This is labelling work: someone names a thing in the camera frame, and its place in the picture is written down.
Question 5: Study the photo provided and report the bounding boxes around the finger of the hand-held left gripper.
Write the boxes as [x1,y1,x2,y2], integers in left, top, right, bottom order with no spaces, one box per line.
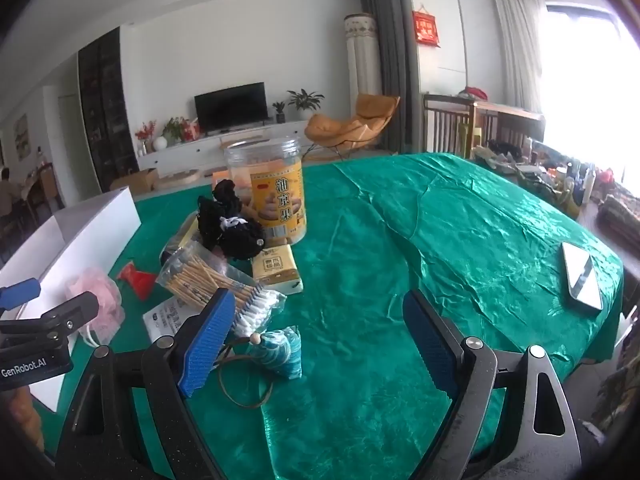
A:
[0,280,42,311]
[0,291,99,347]

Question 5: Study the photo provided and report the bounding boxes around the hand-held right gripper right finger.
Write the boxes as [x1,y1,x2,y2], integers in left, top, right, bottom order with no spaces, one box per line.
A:
[402,288,583,480]

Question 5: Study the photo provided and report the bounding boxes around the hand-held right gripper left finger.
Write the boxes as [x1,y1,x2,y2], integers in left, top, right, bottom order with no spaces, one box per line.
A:
[55,287,237,480]

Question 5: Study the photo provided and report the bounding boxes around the pink mesh bath pouf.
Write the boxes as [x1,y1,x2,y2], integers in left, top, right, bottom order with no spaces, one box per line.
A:
[65,267,125,348]

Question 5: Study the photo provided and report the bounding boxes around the white cardboard box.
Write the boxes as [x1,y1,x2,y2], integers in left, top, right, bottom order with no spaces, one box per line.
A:
[0,185,142,411]

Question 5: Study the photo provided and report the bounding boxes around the black lace hair scrunchie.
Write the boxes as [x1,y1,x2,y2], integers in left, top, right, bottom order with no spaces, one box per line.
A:
[196,179,266,261]

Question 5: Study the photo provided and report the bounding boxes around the person's left hand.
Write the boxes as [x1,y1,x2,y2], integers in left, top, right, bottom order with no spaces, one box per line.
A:
[5,387,47,453]

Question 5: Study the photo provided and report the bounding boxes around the white paper packet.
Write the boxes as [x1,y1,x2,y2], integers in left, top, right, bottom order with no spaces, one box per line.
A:
[142,295,201,348]

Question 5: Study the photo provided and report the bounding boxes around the bag of cotton swabs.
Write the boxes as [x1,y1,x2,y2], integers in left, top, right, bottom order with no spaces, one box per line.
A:
[157,240,287,338]

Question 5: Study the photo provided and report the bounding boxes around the red triangular packet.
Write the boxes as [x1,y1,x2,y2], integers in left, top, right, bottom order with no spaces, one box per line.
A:
[117,260,158,302]

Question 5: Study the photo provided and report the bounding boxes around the green satin tablecloth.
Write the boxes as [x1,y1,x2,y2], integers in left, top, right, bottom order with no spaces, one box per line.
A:
[55,152,626,480]

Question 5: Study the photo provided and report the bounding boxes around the yellow white tissue packet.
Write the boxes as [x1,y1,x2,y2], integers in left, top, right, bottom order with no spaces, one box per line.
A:
[250,245,304,295]

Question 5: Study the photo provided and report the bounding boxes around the long flat plastic packet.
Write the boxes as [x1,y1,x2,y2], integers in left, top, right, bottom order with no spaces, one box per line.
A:
[160,211,202,266]

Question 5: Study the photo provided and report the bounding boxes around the wooden dining chair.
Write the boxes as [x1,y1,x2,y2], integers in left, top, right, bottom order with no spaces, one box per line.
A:
[25,162,65,216]

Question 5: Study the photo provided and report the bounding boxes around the brown cardboard box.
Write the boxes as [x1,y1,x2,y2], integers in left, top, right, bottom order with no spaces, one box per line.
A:
[109,167,160,196]

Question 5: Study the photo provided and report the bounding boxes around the clear plastic jar yellow label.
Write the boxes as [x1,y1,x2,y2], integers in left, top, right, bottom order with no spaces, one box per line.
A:
[223,136,307,247]

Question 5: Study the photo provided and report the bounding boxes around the smartphone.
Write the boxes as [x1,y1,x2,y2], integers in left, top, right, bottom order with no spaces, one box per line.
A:
[560,241,604,311]

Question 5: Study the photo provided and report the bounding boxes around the light wooden stool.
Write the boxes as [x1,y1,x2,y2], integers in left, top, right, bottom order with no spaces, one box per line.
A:
[152,169,203,191]

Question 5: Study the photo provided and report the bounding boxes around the red flowers in vase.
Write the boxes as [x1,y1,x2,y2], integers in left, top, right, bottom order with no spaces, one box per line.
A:
[134,120,157,155]

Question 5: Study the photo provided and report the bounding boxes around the white television cabinet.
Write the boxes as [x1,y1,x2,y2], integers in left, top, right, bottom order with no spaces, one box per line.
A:
[137,120,313,172]

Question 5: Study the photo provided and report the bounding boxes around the dark display cabinet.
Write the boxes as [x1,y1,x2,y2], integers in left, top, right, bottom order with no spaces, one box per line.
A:
[77,27,141,193]

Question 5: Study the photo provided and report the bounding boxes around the clutter of bottles and bags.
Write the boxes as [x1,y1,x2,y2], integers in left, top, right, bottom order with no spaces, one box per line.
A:
[470,137,640,261]

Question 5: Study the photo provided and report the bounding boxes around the flower bouquet red wrapping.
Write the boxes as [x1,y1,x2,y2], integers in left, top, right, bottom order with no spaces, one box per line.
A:
[162,116,201,143]

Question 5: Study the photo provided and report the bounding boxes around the dark patterned fabric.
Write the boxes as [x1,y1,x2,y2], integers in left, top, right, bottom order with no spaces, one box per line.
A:
[597,360,640,461]

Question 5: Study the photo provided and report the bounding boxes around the wooden slatted crib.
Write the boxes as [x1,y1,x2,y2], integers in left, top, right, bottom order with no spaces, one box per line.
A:
[422,92,546,160]

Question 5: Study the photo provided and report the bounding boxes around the orange lounge chair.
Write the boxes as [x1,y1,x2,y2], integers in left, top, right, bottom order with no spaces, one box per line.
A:
[304,92,402,161]

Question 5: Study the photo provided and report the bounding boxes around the flat screen television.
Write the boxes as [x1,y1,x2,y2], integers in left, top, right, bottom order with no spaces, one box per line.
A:
[194,81,268,136]

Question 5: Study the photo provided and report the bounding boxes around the large potted green plant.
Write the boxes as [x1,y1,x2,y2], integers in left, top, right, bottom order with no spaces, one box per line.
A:
[286,88,326,122]

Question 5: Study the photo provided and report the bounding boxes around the grey curtain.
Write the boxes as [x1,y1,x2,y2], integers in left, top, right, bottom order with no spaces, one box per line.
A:
[359,0,413,156]

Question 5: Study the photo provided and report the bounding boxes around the white standing air conditioner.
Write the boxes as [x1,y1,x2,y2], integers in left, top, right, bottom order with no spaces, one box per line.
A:
[343,12,382,116]

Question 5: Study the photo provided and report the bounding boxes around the white sheer curtain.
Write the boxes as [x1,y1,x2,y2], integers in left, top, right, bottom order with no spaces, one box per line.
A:
[492,0,546,116]

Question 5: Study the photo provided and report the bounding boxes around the framed wall picture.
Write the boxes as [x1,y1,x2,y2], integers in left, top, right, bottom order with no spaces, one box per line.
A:
[12,114,30,161]

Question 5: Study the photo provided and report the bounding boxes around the red wall hanging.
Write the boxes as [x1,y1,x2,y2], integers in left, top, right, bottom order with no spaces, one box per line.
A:
[412,6,442,48]

